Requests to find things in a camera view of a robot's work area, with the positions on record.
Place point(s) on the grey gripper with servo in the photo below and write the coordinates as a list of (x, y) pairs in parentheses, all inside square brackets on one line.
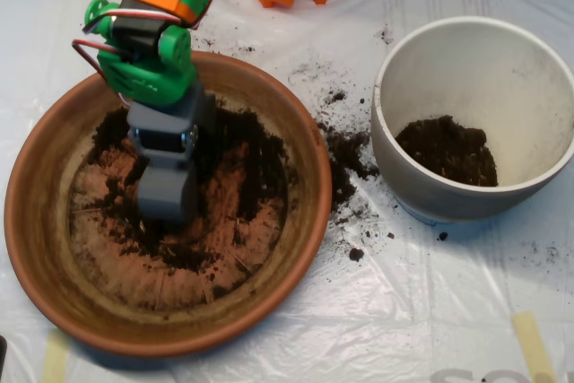
[(167, 122)]

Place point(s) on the dark soil heap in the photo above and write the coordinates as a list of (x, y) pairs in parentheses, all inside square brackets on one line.
[(251, 154)]

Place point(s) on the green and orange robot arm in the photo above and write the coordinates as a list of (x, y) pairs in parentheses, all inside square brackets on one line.
[(148, 73)]

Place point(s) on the spilled soil pile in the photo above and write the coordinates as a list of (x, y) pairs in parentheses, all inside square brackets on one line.
[(347, 159)]

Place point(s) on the terracotta clay saucer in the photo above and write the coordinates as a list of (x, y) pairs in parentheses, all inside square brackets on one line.
[(40, 221)]

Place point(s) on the dark brown food chunk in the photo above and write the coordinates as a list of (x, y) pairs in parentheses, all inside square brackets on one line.
[(356, 254)]

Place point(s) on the white ceramic pot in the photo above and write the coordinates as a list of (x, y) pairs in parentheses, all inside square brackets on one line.
[(403, 181)]

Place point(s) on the small dark food piece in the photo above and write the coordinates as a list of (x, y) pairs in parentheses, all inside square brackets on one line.
[(443, 236)]

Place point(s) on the long beige masking tape strip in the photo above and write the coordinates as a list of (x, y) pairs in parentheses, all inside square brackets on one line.
[(54, 360), (533, 347)]

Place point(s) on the clear plastic cover sheet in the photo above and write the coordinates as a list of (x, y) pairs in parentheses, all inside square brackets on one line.
[(403, 311)]

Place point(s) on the black object at edge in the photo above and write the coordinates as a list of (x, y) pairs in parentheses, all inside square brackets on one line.
[(2, 354)]

